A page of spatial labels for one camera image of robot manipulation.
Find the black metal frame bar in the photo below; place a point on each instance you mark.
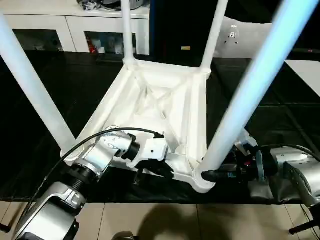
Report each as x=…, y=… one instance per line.
x=305, y=226
x=5, y=227

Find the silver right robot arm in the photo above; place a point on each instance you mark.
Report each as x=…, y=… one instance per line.
x=300, y=172

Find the white glass-door cabinet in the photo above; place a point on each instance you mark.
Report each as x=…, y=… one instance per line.
x=50, y=22

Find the white board on right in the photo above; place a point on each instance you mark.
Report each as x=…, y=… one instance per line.
x=305, y=75

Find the small white jar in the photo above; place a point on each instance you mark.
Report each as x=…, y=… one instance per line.
x=117, y=48
x=101, y=49

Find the black cabinet with gold label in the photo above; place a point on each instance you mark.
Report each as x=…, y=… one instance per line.
x=177, y=25

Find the black robot foot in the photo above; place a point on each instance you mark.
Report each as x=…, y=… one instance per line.
x=125, y=236

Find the dark clutter pile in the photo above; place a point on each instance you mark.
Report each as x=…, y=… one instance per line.
x=87, y=4

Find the black work mat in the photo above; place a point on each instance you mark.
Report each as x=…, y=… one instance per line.
x=275, y=112

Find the black monitor with red logo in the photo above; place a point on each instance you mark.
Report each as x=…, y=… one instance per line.
x=307, y=51

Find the grey cushion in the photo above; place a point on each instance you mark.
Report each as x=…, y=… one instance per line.
x=240, y=42

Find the grey round helmet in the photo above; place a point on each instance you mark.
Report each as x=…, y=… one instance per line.
x=140, y=4

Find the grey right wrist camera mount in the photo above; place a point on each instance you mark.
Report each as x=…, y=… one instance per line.
x=260, y=162

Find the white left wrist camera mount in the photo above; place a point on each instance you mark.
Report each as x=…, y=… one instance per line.
x=155, y=150

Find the white plastic table top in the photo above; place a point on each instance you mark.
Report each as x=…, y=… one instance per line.
x=117, y=100

